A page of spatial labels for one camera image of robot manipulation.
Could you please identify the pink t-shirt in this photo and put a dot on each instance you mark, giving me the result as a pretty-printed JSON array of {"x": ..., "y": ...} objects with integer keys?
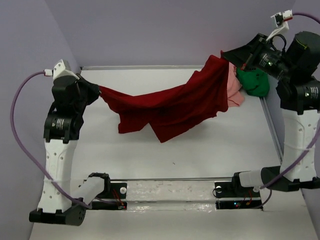
[{"x": 234, "y": 96}]

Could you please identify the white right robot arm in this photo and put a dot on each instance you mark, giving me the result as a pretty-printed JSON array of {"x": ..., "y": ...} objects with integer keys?
[{"x": 299, "y": 94}]

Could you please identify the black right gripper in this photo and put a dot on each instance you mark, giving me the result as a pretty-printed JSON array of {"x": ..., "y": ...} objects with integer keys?
[{"x": 241, "y": 55}]

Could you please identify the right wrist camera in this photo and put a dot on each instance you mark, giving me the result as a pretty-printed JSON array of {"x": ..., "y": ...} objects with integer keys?
[{"x": 280, "y": 23}]

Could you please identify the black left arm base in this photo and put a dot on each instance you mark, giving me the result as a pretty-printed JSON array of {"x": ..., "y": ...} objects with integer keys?
[{"x": 112, "y": 200}]

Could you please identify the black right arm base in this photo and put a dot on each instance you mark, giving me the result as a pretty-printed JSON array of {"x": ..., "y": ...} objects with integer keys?
[{"x": 228, "y": 197}]

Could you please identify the dark red t-shirt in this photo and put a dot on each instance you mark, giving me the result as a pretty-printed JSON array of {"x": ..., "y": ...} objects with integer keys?
[{"x": 173, "y": 111}]

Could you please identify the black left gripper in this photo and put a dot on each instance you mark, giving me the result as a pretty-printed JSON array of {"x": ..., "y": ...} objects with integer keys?
[{"x": 94, "y": 88}]

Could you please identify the green t-shirt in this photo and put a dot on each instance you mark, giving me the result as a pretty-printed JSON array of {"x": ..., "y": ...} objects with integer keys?
[{"x": 255, "y": 83}]

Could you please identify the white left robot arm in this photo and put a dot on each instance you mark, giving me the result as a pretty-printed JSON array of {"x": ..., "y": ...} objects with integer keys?
[{"x": 58, "y": 204}]

